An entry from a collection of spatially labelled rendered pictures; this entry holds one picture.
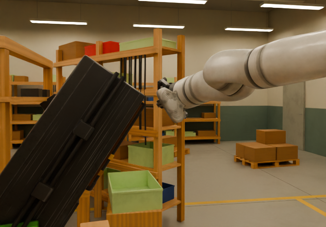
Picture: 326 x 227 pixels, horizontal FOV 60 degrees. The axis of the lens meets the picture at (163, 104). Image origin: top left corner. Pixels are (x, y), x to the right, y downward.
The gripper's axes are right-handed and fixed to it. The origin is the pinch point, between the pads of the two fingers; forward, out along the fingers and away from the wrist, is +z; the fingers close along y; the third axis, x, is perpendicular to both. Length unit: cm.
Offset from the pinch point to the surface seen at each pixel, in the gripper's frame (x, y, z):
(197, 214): -89, -175, 260
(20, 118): -3, 113, 873
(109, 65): -315, 120, 815
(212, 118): -476, -208, 693
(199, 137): -411, -235, 717
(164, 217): -53, -152, 272
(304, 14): -758, -65, 434
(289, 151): -404, -291, 386
